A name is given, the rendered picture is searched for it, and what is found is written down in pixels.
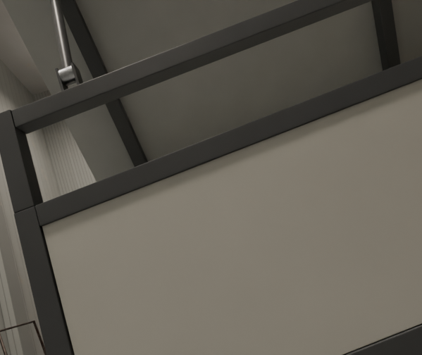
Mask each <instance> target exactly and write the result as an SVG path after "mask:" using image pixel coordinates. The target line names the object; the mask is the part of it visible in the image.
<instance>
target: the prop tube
mask: <svg viewBox="0 0 422 355"><path fill-rule="evenodd" d="M50 2H51V9H52V14H53V19H54V26H55V31H56V38H57V42H58V50H59V54H60V59H61V66H62V69H60V70H58V74H59V76H60V78H61V80H62V82H63V83H64V85H65V86H68V85H71V84H74V83H76V80H75V76H74V74H73V69H72V67H71V64H70V63H72V62H73V61H72V57H71V53H70V47H69V43H68V36H67V32H66V26H65V22H64V18H63V11H62V8H61V1H60V0H50Z"/></svg>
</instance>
